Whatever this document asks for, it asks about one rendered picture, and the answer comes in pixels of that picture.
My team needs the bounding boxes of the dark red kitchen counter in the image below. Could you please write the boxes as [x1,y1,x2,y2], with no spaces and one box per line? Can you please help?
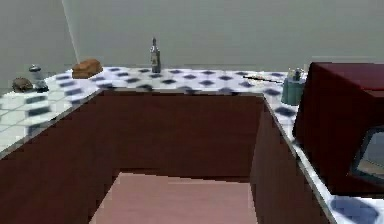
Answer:
[0,65,384,224]

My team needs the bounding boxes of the dark glass bottle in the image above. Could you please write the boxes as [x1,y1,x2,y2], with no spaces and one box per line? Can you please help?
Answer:
[149,37,162,74]

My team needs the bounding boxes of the thin dark knife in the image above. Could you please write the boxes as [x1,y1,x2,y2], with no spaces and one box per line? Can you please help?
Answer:
[242,75,284,84]

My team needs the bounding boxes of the teal soap bottle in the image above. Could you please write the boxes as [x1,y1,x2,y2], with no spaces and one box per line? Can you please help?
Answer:
[280,67,306,107]

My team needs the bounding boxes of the brown bread loaf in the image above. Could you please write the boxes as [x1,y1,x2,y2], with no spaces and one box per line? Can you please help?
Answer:
[71,58,104,80]

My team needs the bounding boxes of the dark red microwave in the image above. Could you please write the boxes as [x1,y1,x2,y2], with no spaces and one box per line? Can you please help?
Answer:
[292,61,384,197]

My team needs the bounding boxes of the clear glass shaker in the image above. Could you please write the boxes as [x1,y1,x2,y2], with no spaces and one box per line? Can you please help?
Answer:
[28,64,50,94]

